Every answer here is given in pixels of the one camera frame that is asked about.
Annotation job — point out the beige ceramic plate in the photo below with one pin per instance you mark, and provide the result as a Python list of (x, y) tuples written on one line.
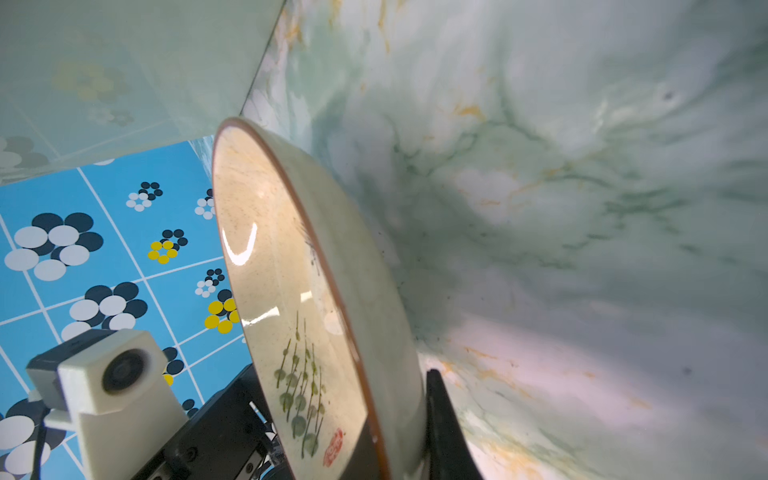
[(323, 321)]

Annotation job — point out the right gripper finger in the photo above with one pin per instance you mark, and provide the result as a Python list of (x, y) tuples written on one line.
[(449, 455)]

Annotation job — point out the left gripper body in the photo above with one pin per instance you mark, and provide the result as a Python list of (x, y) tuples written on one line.
[(231, 437)]

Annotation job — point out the mint green plastic bin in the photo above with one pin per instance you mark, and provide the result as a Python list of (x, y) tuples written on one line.
[(85, 81)]

